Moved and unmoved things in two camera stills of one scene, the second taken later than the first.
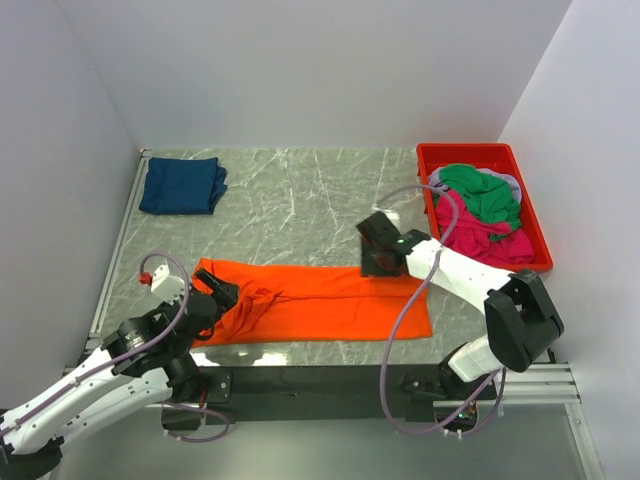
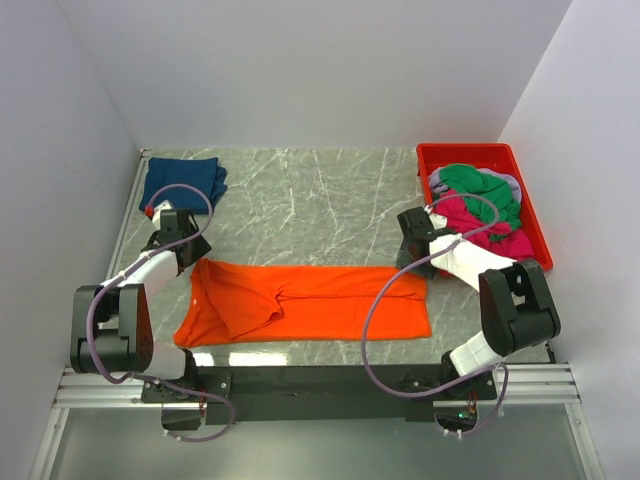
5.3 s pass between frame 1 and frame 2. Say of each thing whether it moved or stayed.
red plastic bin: stayed
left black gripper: moved
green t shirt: stayed
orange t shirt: stayed
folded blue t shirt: stayed
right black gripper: moved
